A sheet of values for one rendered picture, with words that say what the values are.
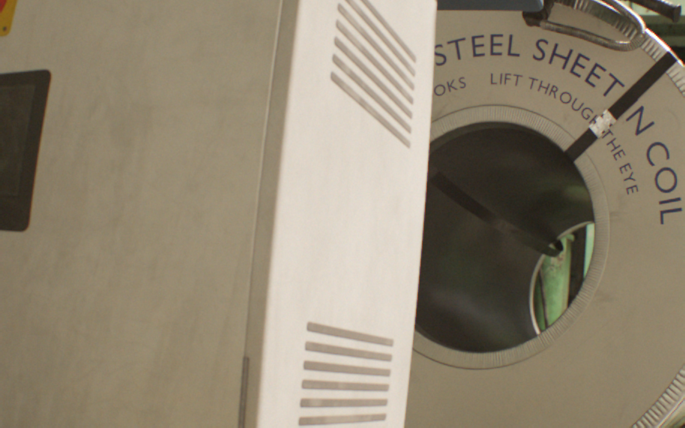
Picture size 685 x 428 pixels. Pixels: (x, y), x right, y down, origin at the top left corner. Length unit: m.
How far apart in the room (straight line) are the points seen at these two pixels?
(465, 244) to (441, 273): 0.18
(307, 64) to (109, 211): 0.16
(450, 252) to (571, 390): 0.75
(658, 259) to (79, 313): 1.54
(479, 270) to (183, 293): 2.30
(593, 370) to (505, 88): 0.65
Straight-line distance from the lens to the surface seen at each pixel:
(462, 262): 2.74
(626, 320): 2.03
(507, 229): 2.65
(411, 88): 0.86
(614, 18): 2.19
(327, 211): 0.67
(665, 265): 2.03
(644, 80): 2.12
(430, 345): 2.15
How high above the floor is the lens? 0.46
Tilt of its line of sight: 10 degrees up
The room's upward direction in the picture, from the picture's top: 5 degrees clockwise
